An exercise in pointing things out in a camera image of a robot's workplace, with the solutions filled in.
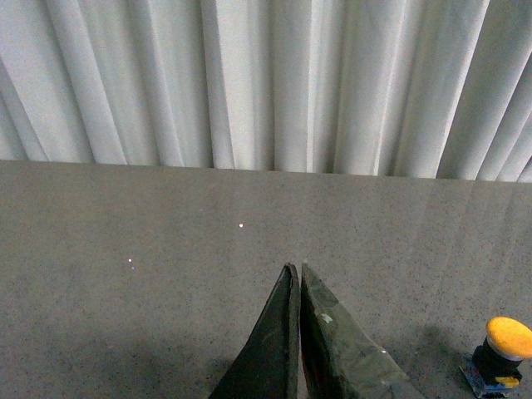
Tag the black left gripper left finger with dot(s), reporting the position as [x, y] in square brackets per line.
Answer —
[267, 366]

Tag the white pleated curtain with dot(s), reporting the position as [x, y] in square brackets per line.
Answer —
[427, 89]

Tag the yellow push button switch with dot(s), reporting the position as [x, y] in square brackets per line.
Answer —
[492, 370]

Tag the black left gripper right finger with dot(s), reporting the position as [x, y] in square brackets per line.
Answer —
[339, 359]

